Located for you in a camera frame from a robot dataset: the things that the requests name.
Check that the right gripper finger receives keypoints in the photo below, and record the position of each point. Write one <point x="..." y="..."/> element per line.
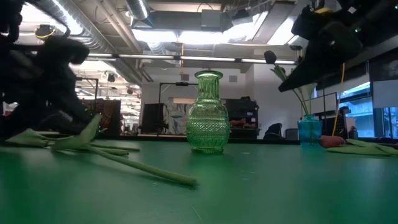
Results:
<point x="304" y="83"/>
<point x="317" y="67"/>

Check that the black artificial tulip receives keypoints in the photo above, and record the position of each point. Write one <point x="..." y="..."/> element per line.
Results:
<point x="270" y="57"/>
<point x="311" y="88"/>
<point x="90" y="130"/>

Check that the dark tulips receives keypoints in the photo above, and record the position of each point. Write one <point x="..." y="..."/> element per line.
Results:
<point x="28" y="138"/>

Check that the dark red artificial tulip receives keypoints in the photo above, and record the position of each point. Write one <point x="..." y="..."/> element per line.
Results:
<point x="331" y="141"/>

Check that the green glass vase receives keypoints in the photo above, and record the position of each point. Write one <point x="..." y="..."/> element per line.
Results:
<point x="208" y="124"/>

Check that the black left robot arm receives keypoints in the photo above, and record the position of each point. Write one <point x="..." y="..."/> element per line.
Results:
<point x="18" y="93"/>

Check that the teal blue glass vase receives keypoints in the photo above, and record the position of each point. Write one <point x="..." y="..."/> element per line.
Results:
<point x="310" y="130"/>

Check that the dark red rack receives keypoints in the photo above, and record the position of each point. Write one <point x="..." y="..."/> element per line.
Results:
<point x="110" y="115"/>

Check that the black pegboard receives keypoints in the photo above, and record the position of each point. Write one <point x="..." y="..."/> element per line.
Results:
<point x="337" y="124"/>

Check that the grey bin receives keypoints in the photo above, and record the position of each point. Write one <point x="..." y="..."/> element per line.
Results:
<point x="291" y="134"/>

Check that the dark office chair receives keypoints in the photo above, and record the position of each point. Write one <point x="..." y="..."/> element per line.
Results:
<point x="273" y="130"/>

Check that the small dark bottle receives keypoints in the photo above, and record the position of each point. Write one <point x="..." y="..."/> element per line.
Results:
<point x="353" y="133"/>

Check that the black cabinet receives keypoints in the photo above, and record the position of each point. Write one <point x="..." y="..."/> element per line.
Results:
<point x="244" y="118"/>

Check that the black panel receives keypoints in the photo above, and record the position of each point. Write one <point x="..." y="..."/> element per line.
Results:
<point x="152" y="118"/>

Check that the ceiling light strip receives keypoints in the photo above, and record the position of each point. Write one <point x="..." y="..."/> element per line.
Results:
<point x="146" y="57"/>

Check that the grey ceiling ventilation box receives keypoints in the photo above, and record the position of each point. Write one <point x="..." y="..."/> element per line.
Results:
<point x="216" y="20"/>

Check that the white blue patterned panel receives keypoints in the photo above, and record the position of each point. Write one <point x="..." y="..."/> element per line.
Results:
<point x="174" y="118"/>

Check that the green table mat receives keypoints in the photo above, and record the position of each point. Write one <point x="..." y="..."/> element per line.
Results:
<point x="248" y="193"/>

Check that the tall black frame stand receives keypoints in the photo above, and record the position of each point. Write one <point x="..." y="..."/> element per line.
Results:
<point x="90" y="79"/>

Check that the large silver ceiling duct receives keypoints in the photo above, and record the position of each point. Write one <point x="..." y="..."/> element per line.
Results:
<point x="273" y="21"/>

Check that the round silver ceiling duct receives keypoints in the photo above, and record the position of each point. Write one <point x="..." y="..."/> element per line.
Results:
<point x="138" y="9"/>

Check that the low black frame stand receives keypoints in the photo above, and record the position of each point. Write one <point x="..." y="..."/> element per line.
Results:
<point x="178" y="83"/>

